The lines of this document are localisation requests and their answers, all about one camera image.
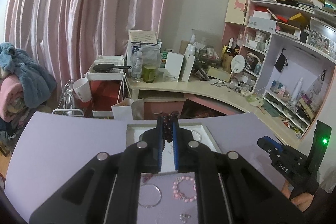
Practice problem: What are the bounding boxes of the white paper shopping bag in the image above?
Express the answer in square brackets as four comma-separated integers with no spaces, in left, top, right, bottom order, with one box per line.
[111,75,144,121]

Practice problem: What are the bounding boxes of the blue fleece blanket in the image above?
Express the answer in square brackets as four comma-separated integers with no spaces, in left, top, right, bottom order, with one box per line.
[1,42,57,108]

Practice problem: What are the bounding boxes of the pink bead bracelet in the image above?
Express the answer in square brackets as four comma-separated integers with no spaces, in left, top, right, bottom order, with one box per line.
[171,176,198,203]

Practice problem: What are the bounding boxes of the black hair brush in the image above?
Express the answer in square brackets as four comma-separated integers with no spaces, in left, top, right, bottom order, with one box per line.
[93,63,131,73]

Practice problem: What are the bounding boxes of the clear plastic bottle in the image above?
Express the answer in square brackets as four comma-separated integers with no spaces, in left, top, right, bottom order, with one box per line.
[131,51,143,83]

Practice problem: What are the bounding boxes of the white paper cup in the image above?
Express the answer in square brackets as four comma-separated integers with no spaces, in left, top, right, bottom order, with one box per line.
[73,77,92,103]

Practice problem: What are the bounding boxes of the green glass jar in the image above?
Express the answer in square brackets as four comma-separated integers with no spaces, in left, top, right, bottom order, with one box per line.
[142,64,157,83]

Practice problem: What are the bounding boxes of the dark red bead bracelet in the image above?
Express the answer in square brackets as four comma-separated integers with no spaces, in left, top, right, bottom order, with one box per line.
[160,111,180,143]

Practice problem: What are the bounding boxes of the green patterned paddle fan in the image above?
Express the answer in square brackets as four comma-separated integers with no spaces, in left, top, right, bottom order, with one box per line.
[246,94,264,108]

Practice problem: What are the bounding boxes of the cream corner desk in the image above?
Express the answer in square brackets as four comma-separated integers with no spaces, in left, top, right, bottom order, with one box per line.
[129,77,300,148]

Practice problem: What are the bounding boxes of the red white storage cart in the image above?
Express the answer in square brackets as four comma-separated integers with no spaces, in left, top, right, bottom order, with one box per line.
[85,55,125,118]

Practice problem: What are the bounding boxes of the person's right hand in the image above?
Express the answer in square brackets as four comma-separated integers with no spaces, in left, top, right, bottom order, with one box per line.
[281,180,314,212]

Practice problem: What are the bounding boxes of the white jewelry tray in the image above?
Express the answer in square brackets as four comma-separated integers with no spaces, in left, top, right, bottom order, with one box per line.
[126,122,223,175]

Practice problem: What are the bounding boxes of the white pearl bracelet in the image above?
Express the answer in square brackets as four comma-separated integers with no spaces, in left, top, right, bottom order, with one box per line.
[189,129,203,143]

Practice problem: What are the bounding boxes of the thin silver bangle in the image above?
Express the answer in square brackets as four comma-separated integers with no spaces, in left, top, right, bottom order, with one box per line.
[138,184,162,209]

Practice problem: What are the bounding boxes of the small silver charm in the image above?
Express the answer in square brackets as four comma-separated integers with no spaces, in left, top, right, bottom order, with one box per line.
[179,214,191,223]

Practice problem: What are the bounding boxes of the white round hand fan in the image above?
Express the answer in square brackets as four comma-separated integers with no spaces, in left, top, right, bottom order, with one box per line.
[230,55,245,78]

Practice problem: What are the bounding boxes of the white box on desk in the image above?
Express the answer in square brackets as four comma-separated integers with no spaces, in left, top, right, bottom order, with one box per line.
[163,52,184,82]

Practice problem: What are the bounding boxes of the pink satin curtain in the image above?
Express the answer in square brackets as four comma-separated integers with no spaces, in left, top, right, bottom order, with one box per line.
[2,0,169,86]

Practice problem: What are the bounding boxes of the pink folded blanket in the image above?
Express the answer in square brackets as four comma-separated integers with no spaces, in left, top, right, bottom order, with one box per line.
[1,75,26,122]

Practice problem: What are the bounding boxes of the pink white bookshelf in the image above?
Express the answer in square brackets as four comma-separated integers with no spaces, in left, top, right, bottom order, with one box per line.
[222,0,335,141]

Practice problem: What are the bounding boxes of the black velvet pouch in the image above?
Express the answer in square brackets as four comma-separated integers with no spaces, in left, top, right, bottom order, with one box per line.
[274,48,288,73]

